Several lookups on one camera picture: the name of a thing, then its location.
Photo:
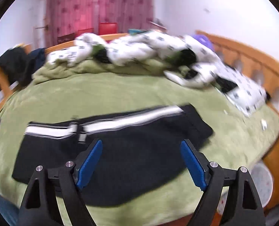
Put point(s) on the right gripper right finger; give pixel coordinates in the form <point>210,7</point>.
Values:
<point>243,205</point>

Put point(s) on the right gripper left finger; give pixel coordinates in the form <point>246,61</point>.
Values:
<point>39,205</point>

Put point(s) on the navy pants with white stripe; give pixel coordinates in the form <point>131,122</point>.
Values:
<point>141,150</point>

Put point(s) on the blue jeans leg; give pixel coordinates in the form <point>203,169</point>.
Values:
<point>8,211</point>

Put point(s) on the white round bin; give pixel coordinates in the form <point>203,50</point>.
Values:
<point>263,181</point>

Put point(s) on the green fleece bed blanket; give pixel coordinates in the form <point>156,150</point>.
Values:
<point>237,140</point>

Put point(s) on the black jacket on footboard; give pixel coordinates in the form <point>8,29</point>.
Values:
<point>17,65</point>

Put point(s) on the navy garment on footboard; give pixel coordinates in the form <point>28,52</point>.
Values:
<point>37,59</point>

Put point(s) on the white floral patterned quilt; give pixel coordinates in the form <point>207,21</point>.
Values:
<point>191,63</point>

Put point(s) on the red chair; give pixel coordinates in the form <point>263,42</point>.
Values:
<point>106,28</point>

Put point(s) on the pink floral curtain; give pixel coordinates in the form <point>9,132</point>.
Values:
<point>65,17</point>

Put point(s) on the wooden bed frame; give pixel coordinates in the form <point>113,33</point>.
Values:
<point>253,63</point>

